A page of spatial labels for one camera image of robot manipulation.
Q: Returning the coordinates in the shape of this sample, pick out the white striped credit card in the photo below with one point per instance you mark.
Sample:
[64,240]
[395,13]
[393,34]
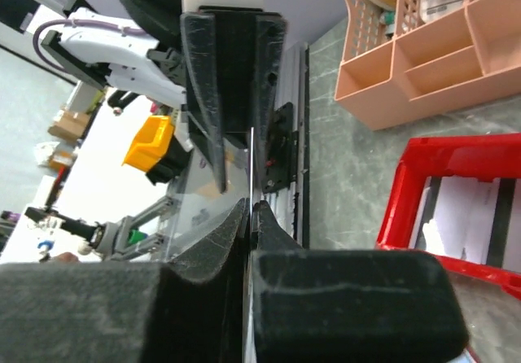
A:
[252,174]

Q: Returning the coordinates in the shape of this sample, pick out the red plastic bin with cards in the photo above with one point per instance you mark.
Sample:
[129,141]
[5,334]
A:
[484,157]

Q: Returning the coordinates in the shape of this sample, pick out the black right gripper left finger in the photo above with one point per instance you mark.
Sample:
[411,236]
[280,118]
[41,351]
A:
[188,309]

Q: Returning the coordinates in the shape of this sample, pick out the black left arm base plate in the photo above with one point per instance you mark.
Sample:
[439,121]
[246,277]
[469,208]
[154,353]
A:
[282,147]

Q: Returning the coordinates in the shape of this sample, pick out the yellow bin outside cell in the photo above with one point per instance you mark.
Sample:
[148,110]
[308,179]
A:
[150,143]

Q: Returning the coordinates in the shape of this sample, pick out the peach plastic desk organizer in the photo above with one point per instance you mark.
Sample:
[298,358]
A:
[467,57]

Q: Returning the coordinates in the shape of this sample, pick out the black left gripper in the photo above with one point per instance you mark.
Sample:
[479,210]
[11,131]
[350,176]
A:
[217,53]

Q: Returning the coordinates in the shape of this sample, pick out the aluminium mounting rail frame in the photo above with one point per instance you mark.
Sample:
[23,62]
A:
[293,143]

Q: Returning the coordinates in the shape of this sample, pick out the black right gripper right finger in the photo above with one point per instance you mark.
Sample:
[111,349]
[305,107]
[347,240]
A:
[349,305]

